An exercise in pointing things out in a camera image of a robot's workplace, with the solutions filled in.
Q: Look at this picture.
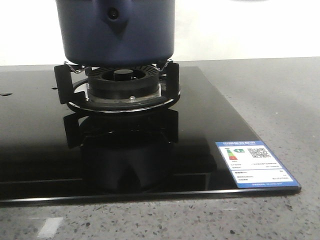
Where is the blue saucepan with handle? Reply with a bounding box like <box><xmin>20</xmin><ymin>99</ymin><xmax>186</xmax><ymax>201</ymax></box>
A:
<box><xmin>55</xmin><ymin>0</ymin><xmax>175</xmax><ymax>67</ymax></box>

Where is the black glass gas cooktop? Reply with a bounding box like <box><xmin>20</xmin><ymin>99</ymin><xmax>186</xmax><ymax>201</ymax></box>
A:
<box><xmin>0</xmin><ymin>67</ymin><xmax>301</xmax><ymax>206</ymax></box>

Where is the black pan support grate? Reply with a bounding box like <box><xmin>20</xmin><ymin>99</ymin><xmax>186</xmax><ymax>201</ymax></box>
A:
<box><xmin>54</xmin><ymin>60</ymin><xmax>175</xmax><ymax>104</ymax></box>

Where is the blue energy label sticker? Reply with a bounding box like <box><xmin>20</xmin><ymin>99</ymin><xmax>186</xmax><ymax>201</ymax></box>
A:
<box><xmin>215</xmin><ymin>140</ymin><xmax>300</xmax><ymax>189</ymax></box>

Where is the front gas burner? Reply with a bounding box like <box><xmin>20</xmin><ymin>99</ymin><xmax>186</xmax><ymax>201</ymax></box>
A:
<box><xmin>66</xmin><ymin>62</ymin><xmax>180</xmax><ymax>114</ymax></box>

